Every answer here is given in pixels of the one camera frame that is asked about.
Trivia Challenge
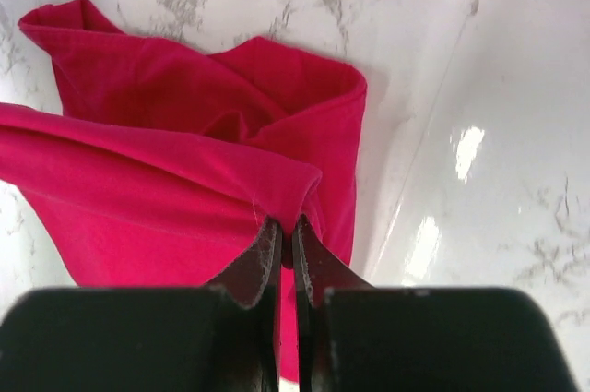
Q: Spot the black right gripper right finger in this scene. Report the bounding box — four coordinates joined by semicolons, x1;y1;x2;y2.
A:
292;217;576;391

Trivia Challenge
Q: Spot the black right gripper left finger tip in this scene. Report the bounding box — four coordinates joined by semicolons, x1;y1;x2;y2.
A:
1;220;282;391

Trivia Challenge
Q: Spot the crimson red t shirt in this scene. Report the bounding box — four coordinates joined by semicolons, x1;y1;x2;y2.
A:
0;0;369;384

